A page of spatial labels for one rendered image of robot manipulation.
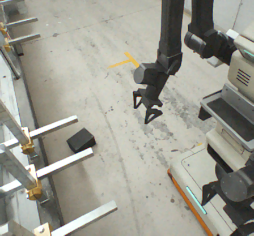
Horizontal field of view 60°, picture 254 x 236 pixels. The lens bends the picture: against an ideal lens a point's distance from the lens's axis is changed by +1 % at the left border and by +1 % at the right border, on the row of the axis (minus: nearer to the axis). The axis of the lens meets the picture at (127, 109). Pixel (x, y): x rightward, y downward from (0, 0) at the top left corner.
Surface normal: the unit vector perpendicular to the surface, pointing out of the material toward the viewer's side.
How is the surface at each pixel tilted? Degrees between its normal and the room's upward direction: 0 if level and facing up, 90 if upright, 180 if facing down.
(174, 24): 89
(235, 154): 8
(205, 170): 0
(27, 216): 0
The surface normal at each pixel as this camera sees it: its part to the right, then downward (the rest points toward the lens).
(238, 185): -0.82, 0.00
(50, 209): -0.07, -0.67
